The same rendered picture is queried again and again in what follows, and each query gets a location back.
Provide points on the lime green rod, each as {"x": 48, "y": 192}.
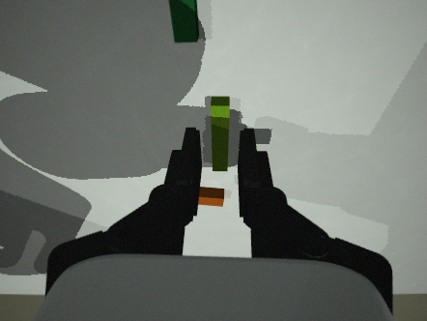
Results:
{"x": 220, "y": 109}

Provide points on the orange rod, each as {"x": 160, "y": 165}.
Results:
{"x": 211, "y": 196}

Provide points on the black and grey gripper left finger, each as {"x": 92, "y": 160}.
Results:
{"x": 156, "y": 227}

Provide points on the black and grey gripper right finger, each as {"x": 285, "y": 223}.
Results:
{"x": 277, "y": 228}

